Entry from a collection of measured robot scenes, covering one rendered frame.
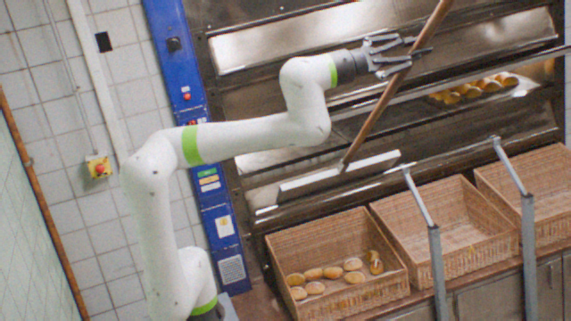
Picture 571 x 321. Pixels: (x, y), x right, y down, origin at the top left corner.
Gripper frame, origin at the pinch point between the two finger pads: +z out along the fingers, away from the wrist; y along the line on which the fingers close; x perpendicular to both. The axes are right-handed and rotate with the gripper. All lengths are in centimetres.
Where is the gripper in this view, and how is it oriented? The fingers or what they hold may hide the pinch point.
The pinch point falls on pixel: (417, 47)
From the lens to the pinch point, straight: 176.8
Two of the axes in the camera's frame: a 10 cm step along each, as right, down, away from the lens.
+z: 9.3, -2.8, 2.4
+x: 1.3, -3.5, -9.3
